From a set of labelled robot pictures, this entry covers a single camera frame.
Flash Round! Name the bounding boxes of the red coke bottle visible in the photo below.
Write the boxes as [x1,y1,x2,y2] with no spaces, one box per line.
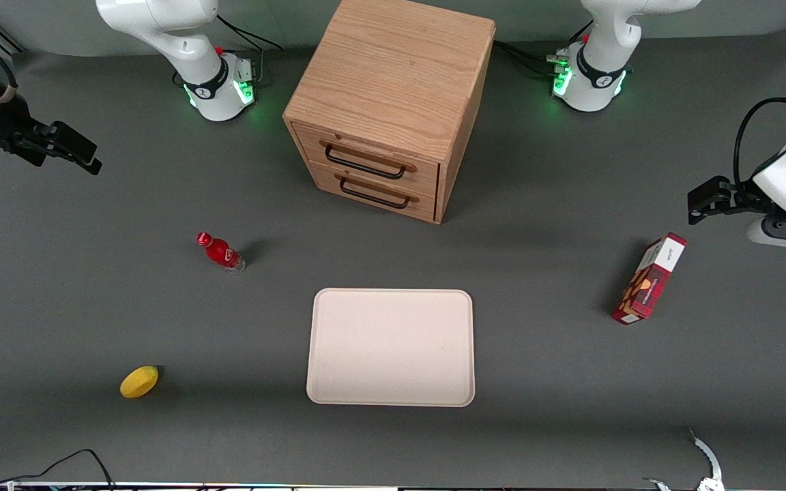
[195,232,246,273]

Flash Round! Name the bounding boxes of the white plastic clamp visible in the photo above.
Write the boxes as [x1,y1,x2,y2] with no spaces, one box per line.
[644,428,725,491]

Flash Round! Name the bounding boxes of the black metal drawer handle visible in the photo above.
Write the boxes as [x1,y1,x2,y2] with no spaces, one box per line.
[324,143,408,181]
[339,175,411,210]

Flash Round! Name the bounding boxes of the yellow lemon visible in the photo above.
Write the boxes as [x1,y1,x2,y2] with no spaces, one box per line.
[119,366,160,399]

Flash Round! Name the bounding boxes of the black cables at left arm base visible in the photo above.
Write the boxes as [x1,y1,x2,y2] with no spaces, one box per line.
[494,20,595,79]

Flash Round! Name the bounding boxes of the red cracker box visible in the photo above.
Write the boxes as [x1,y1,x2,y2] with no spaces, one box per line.
[611,232,688,325]

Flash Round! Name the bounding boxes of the oak wood drawer front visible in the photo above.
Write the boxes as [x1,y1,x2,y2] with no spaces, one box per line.
[293,123,441,199]
[307,161,439,223]

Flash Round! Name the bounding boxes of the oak wood drawer cabinet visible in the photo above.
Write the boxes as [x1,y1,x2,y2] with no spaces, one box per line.
[282,0,497,225]

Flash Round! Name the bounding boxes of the black cable at table edge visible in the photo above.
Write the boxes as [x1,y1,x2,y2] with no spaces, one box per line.
[0,448,116,491]

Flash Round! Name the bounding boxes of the black cables at arm base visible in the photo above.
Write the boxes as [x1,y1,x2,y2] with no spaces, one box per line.
[218,14,285,86]
[494,20,595,79]

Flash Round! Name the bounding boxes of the black cable loop on left arm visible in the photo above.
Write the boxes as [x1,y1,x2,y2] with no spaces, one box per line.
[734,98,786,185]

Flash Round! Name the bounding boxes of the black cables at right arm base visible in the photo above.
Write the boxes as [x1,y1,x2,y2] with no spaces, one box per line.
[218,14,285,86]

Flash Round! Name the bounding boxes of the beige rectangular tray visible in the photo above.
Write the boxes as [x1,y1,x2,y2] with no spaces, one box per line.
[306,288,476,408]

